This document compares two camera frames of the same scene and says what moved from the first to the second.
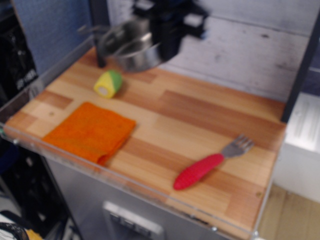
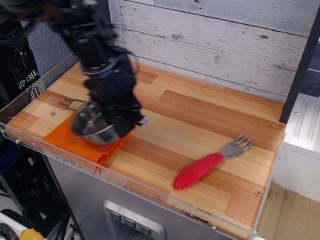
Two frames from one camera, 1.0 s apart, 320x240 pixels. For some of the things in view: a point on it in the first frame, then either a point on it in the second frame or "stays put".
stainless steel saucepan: [130, 42] to [90, 121]
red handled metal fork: [197, 169] stays put
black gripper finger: [168, 36] to [123, 126]
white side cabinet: [298, 173] stays put
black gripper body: [169, 14] to [110, 82]
